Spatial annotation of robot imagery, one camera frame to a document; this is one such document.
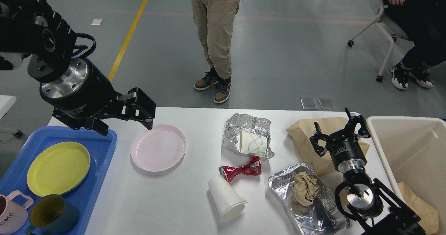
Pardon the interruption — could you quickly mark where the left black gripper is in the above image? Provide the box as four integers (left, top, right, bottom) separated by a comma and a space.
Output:
40, 58, 156, 136

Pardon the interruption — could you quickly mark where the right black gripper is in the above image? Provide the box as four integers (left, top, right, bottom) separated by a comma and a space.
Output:
309, 107, 371, 173

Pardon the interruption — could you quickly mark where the pink plate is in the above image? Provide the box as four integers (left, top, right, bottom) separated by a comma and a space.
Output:
131, 125, 186, 173

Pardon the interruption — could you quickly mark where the dark teal mug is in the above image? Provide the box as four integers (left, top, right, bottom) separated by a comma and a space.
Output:
24, 194, 80, 235

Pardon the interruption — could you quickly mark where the pink HOME mug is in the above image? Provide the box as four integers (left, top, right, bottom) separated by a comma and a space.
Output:
0, 190, 34, 235

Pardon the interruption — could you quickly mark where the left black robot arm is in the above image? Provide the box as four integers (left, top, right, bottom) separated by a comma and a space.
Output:
1, 0, 156, 136

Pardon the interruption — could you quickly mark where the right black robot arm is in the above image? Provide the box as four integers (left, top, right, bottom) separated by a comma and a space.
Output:
309, 108, 426, 235

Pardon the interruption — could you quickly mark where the brown paper bag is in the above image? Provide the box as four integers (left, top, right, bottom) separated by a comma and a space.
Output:
286, 117, 370, 177

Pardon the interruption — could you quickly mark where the blue plastic tray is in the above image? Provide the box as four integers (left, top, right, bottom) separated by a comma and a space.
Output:
0, 126, 117, 235

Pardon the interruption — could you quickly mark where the crumpled brown paper ball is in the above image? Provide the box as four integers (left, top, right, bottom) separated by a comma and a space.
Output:
292, 172, 320, 206

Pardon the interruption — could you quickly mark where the clear plastic bottle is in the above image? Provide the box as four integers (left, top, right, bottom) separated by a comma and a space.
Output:
311, 185, 352, 235

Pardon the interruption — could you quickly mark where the beige plastic bin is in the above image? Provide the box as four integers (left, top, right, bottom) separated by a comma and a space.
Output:
367, 116, 446, 235

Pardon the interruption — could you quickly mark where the yellow plate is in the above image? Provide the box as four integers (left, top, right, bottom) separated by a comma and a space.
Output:
26, 142, 91, 197

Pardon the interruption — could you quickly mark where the aluminium foil tray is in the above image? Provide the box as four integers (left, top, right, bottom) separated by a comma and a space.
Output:
268, 163, 349, 235

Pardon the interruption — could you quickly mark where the crushed red can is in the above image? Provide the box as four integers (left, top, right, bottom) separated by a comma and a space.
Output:
219, 157, 262, 183

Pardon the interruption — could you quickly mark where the crushed paper cup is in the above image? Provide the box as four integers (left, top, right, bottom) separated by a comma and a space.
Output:
238, 130, 268, 157

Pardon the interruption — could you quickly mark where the white side table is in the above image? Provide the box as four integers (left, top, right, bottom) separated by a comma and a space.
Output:
0, 95, 23, 138

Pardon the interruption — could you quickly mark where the crumpled aluminium foil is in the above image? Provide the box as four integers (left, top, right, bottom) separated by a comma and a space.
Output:
222, 114, 275, 160

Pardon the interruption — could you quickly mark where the white office chair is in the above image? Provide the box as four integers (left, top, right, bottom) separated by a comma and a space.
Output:
347, 0, 409, 82

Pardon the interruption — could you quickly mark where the brown paper in bin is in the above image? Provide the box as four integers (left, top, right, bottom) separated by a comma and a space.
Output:
397, 182, 439, 235

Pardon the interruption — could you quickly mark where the white paper cup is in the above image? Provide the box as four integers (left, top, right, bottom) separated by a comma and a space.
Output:
208, 175, 247, 221

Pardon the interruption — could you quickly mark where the person in khaki trousers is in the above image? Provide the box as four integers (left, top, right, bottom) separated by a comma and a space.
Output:
191, 0, 240, 104

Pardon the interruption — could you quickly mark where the person in dark trousers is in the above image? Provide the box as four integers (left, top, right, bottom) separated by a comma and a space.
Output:
384, 0, 446, 90

